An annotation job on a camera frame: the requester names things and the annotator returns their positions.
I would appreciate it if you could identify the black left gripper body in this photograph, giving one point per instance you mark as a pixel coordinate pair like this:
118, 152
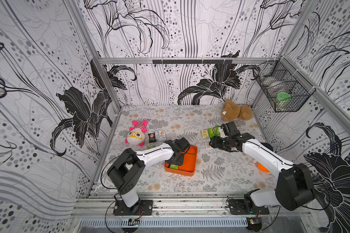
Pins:
178, 160

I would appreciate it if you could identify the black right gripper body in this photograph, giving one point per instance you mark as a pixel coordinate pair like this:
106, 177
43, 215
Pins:
220, 142

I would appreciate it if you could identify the orange storage box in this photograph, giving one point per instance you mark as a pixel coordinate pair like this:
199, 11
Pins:
189, 164

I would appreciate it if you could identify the green cookie packet top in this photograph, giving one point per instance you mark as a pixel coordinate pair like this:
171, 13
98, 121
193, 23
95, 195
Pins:
214, 131

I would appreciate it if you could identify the green cookie packet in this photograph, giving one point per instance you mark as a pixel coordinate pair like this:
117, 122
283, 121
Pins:
214, 131
175, 167

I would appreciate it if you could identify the white cookie packet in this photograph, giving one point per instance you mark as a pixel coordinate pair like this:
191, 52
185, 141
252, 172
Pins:
207, 146
162, 135

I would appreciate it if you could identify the yellow cookie packet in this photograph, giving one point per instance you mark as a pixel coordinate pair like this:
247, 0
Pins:
204, 134

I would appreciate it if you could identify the black cookie packet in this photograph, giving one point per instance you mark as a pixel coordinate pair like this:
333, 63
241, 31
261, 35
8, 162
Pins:
152, 137

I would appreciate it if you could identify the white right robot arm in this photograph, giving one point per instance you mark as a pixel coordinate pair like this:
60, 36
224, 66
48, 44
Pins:
294, 186

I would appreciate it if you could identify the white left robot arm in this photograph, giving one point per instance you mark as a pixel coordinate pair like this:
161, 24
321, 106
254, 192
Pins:
127, 169

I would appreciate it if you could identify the green cookie packet bottom-left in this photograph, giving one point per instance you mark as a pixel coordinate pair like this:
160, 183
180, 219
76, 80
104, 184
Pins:
175, 167

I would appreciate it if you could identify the brown teddy bear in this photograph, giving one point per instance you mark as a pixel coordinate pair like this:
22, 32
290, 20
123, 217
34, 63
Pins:
232, 111

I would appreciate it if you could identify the floral table mat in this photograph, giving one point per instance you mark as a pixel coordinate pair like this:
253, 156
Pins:
216, 171

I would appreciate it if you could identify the black round disc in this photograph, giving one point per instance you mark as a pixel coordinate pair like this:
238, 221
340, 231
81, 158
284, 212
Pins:
268, 146

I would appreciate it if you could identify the striped orange toy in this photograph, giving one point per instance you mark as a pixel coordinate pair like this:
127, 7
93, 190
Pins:
260, 166

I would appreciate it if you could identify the pink white plush toy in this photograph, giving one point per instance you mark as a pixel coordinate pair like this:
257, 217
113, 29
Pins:
137, 133

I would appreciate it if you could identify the green lid cup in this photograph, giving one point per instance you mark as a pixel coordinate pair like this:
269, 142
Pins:
282, 101

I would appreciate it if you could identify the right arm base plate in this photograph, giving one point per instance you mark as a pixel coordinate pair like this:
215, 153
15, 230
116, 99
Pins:
245, 207

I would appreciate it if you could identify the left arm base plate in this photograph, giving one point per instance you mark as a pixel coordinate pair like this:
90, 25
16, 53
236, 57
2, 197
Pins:
141, 208

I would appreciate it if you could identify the black wire basket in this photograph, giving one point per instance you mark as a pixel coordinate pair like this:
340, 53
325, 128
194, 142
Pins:
279, 76

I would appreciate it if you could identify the white cable duct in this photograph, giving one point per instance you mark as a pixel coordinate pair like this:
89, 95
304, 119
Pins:
166, 222

